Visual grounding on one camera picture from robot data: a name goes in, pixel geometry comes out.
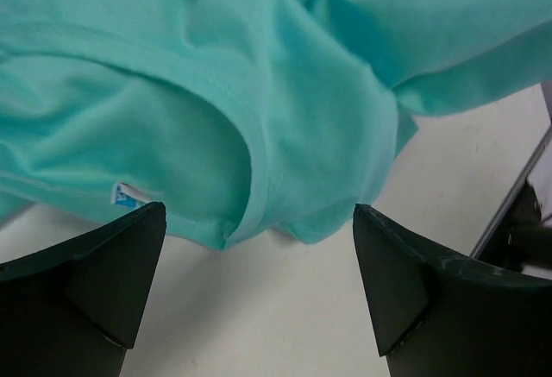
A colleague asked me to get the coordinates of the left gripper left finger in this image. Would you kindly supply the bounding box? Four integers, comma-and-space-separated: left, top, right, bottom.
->
1, 202, 166, 376

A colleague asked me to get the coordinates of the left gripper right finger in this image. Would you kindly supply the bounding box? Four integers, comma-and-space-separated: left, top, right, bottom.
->
353, 204, 551, 376

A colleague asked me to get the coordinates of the green t shirt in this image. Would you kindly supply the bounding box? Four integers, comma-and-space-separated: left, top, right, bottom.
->
1, 0, 551, 249

